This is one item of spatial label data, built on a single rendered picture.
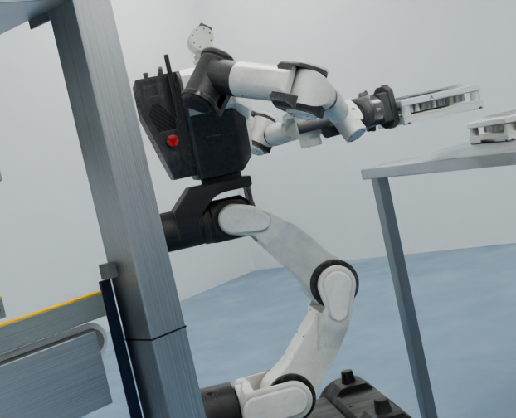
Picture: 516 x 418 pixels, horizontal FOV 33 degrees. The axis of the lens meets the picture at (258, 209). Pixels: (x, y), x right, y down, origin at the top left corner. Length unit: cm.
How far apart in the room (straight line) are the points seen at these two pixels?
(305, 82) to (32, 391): 122
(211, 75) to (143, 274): 115
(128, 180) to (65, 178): 463
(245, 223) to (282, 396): 50
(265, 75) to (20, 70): 370
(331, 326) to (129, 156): 145
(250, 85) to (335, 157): 431
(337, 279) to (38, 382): 147
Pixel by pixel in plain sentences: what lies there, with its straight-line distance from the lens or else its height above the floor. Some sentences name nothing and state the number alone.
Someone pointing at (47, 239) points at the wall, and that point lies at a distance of 561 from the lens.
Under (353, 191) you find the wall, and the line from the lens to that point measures 641.
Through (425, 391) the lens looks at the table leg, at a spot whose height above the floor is 11.
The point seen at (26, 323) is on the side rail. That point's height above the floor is 86.
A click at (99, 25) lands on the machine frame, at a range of 116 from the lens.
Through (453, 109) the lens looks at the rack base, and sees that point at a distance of 256.
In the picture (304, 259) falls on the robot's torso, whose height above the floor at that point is 66.
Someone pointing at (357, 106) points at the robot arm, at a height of 105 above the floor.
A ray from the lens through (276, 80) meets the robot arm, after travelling 212.
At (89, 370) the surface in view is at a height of 78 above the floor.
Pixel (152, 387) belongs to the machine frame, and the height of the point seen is 73.
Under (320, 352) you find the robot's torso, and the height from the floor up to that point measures 39.
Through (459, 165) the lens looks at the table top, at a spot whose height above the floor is 84.
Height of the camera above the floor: 102
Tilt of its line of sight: 4 degrees down
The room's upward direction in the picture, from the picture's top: 12 degrees counter-clockwise
